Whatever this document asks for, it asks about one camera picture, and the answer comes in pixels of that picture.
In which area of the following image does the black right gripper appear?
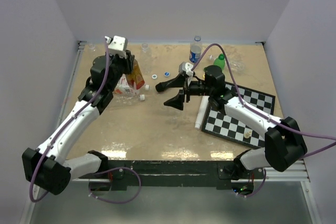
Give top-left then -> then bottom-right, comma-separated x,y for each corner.
164,73 -> 214,111

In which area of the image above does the gold label drink bottle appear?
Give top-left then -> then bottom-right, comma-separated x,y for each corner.
125,59 -> 145,90

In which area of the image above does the clear plastic bottle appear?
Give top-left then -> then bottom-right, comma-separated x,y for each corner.
140,43 -> 152,74

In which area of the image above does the clear crushed bottle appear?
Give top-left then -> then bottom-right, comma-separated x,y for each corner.
115,94 -> 145,106

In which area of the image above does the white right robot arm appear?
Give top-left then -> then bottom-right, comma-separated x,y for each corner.
155,62 -> 307,178

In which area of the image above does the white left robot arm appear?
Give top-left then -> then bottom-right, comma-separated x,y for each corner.
22,50 -> 135,195

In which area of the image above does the green tea label bottle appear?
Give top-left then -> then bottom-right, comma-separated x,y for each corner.
113,74 -> 150,96

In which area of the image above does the clear bottle back left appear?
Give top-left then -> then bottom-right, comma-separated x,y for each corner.
87,43 -> 98,57

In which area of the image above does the blue label water bottle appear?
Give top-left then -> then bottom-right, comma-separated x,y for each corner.
189,36 -> 202,63

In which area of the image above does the green plastic bottle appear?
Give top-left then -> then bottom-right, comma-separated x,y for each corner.
213,54 -> 226,71

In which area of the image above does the clear bottle lying right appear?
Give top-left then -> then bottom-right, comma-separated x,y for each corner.
208,55 -> 245,73

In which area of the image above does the black microphone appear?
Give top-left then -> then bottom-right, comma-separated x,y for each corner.
155,79 -> 178,93

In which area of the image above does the white microphone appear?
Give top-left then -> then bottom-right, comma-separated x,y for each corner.
195,96 -> 209,130

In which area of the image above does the black white chessboard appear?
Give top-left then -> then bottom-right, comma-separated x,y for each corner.
201,86 -> 276,149

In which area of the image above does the cream chess piece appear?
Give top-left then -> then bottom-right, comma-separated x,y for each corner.
244,131 -> 253,138

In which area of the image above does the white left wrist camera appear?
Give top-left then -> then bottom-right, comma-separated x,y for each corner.
104,36 -> 128,58

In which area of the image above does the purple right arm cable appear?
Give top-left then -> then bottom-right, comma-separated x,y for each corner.
193,42 -> 336,161

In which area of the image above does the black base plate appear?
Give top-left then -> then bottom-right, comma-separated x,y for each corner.
81,160 -> 263,190

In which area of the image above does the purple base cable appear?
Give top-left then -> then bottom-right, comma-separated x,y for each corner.
88,167 -> 142,204

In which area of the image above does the aluminium frame rail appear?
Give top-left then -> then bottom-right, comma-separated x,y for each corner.
265,161 -> 322,223

